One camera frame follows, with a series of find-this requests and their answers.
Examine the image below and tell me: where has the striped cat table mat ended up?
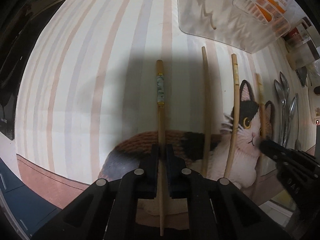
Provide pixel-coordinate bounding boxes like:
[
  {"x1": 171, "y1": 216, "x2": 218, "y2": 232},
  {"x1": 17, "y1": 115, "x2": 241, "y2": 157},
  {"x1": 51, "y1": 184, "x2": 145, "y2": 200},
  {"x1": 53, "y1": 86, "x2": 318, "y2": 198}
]
[{"x1": 15, "y1": 0, "x2": 318, "y2": 226}]

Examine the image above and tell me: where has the clear plastic organizer tray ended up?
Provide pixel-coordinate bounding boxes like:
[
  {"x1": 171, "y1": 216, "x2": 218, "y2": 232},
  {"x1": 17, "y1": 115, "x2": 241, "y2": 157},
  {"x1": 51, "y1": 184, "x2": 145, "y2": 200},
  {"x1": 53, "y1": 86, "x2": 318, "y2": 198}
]
[{"x1": 178, "y1": 0, "x2": 306, "y2": 53}]

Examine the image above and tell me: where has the steel spoon upper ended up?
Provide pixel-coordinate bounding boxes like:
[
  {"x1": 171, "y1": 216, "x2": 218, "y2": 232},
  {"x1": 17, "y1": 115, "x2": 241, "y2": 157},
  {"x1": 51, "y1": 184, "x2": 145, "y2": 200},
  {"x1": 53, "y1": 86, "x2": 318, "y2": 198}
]
[{"x1": 280, "y1": 72, "x2": 290, "y2": 107}]

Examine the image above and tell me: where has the black induction stove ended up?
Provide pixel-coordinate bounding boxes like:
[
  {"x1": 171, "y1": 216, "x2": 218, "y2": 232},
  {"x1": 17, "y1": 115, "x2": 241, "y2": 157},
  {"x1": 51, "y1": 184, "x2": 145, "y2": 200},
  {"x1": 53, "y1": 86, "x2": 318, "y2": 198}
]
[{"x1": 1, "y1": 0, "x2": 64, "y2": 140}]

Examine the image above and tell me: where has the steel spoon pointed bowl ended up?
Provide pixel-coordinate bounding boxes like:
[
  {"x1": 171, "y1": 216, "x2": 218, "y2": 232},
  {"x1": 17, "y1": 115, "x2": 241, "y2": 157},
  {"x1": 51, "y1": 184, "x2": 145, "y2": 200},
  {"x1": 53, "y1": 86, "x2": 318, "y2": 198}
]
[{"x1": 283, "y1": 95, "x2": 297, "y2": 147}]

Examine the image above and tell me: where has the white rice cooker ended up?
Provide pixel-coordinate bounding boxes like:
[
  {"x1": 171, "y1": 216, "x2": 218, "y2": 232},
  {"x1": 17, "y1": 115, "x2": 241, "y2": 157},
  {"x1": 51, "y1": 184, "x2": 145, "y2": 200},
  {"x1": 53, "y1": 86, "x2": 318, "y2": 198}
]
[{"x1": 308, "y1": 85, "x2": 320, "y2": 126}]

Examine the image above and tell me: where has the pale banded bamboo chopstick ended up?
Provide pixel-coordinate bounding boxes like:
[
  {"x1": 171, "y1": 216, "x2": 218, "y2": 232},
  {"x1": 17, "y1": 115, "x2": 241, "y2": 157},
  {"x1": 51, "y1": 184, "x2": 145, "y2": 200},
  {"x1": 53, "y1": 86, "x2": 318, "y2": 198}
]
[{"x1": 224, "y1": 54, "x2": 240, "y2": 178}]

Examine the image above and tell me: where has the orange white carton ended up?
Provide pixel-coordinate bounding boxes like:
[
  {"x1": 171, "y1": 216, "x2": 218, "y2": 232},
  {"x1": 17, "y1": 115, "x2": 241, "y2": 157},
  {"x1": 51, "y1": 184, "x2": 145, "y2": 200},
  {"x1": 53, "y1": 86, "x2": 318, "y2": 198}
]
[{"x1": 259, "y1": 0, "x2": 292, "y2": 22}]

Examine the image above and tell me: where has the plastic cup with lid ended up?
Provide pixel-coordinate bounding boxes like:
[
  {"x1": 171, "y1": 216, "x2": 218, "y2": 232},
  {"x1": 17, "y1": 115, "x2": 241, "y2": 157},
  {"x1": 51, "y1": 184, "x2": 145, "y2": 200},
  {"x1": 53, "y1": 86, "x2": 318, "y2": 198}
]
[{"x1": 286, "y1": 40, "x2": 319, "y2": 70}]

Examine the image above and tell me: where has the large steel spoon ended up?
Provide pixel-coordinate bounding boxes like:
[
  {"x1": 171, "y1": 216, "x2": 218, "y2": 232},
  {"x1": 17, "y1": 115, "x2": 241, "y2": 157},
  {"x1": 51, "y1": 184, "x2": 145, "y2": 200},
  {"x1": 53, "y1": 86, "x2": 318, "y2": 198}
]
[{"x1": 274, "y1": 80, "x2": 286, "y2": 146}]

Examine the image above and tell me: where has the plain bamboo chopstick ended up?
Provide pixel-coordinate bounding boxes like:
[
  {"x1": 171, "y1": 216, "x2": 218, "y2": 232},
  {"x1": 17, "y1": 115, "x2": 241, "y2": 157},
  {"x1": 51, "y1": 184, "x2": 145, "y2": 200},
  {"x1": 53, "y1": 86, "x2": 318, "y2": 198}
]
[{"x1": 201, "y1": 47, "x2": 212, "y2": 177}]

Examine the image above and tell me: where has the black packet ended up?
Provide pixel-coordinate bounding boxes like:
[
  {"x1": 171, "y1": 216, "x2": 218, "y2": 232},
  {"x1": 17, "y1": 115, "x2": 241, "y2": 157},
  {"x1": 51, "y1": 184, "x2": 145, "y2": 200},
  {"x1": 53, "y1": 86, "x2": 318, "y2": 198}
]
[{"x1": 296, "y1": 66, "x2": 308, "y2": 87}]

